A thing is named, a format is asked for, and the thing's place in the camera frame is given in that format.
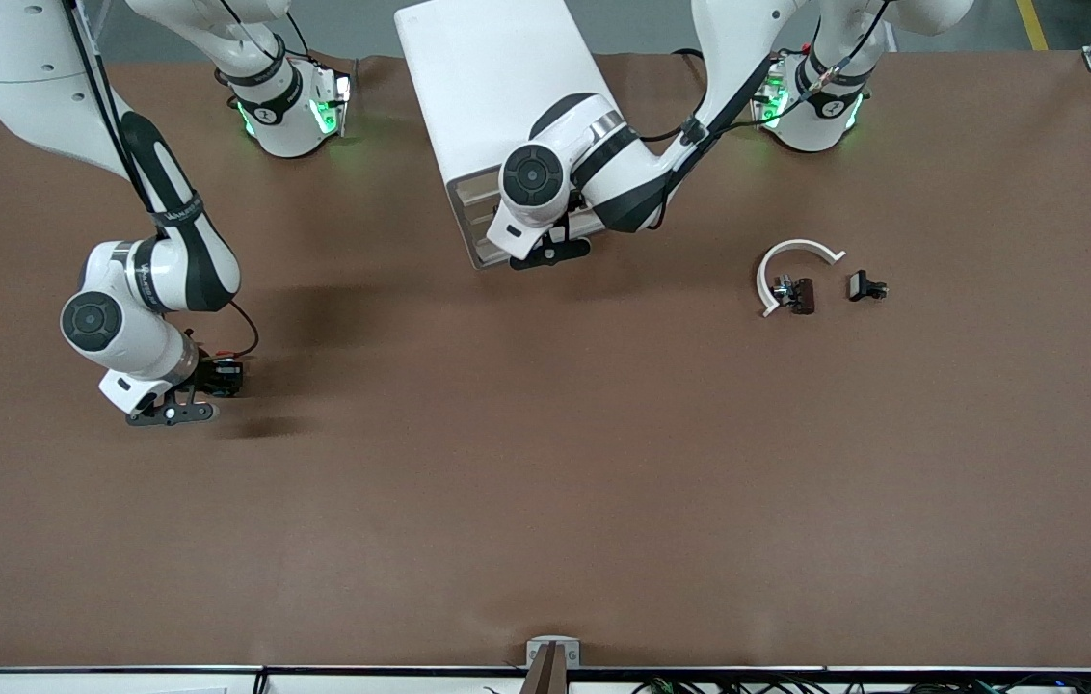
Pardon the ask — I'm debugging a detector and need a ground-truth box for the white four-drawer cabinet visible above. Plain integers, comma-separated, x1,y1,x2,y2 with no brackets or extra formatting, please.
394,0,630,272

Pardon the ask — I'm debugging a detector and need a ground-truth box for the white curved plastic arc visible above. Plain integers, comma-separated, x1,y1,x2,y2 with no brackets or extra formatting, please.
757,238,846,319

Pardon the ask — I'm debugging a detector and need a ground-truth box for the brown terminal block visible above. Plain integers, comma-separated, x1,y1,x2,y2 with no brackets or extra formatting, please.
773,276,817,316

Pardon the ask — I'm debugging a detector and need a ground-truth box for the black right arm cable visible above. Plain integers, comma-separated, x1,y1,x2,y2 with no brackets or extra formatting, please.
64,0,260,360

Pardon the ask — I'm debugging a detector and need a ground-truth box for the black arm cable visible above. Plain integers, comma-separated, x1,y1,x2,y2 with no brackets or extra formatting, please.
652,0,893,230
64,0,260,360

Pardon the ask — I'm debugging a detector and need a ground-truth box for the white table edge rail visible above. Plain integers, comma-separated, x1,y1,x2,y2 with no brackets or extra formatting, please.
0,665,1091,694

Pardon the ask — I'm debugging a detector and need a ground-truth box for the grey metal bracket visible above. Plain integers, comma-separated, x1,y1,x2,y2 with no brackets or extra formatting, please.
526,636,582,668

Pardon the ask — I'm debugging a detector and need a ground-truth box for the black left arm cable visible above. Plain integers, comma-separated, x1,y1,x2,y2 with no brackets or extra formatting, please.
652,0,893,230

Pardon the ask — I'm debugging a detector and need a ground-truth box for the black cable bundle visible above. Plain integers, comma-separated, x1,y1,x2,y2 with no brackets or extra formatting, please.
632,677,1091,694

